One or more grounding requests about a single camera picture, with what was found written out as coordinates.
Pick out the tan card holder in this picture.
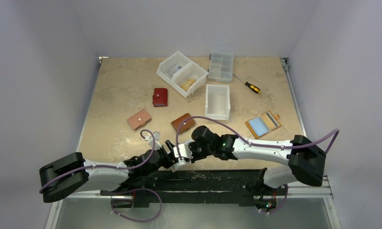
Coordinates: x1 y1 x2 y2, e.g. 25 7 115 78
245 111 282 139

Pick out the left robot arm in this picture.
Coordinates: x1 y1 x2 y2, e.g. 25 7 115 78
39 140 175 203

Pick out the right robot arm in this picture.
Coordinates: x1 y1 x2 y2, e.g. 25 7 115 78
180 126 326 194

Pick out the brown card holder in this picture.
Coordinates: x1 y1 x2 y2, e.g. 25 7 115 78
171 113 196 134

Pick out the pink card holder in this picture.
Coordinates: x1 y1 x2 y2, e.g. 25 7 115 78
127 109 152 130

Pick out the red card holder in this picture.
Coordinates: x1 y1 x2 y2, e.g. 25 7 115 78
152 88 168 107

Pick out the card in bin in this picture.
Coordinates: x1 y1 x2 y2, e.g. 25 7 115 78
166 64 182 78

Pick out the white small bin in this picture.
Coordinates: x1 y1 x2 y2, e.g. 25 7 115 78
205 84 231 121

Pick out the yellow item in bin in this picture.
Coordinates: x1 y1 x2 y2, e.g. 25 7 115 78
180 79 196 92

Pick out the white divided bin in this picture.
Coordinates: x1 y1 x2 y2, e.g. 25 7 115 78
156 51 208 98

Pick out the yellow black screwdriver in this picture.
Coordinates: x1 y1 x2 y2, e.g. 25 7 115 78
233 73 261 94

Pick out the clear compartment organizer box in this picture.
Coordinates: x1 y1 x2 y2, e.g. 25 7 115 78
207 52 234 83

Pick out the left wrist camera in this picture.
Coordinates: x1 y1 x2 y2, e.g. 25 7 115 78
145 131 162 151

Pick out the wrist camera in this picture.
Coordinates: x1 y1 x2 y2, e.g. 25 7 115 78
170 141 193 172
145 131 162 151

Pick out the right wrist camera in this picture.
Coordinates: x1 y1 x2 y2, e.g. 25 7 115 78
170 141 193 172

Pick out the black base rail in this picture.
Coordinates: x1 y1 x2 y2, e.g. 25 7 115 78
67 169 288 209

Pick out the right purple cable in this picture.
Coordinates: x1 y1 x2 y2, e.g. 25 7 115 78
175 115 341 159

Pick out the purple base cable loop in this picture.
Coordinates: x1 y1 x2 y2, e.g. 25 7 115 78
110 186 163 223

